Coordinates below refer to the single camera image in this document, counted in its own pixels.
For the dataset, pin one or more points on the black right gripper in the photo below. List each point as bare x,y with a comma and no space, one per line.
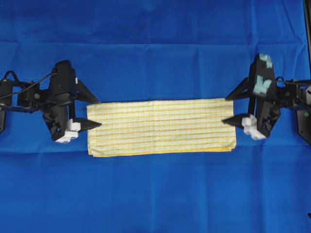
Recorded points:
260,88

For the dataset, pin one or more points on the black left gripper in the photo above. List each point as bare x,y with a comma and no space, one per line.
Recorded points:
59,108

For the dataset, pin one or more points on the yellow checked towel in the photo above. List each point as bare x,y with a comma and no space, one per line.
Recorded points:
160,126

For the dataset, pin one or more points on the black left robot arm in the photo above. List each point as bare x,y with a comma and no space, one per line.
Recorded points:
18,96

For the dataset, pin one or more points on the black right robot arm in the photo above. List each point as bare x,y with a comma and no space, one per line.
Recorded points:
295,95

